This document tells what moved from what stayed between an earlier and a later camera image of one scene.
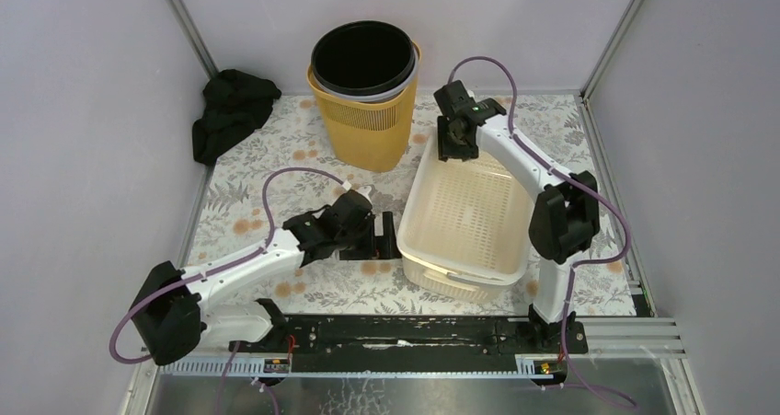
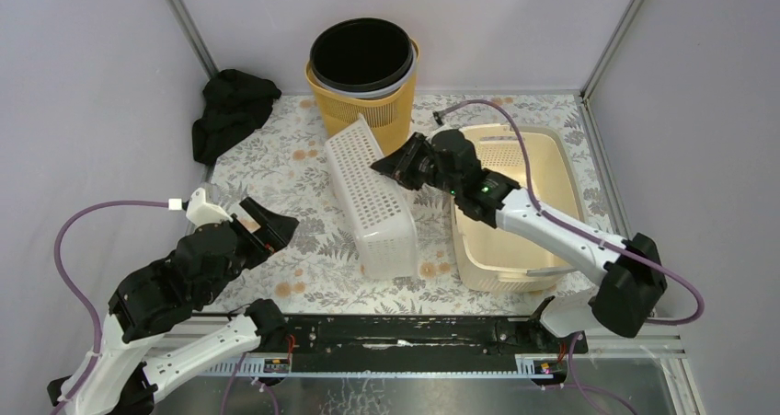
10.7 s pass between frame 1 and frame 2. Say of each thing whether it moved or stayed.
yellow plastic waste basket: stayed
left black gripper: moved
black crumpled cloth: stayed
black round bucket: stayed
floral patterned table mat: stayed
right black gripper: moved
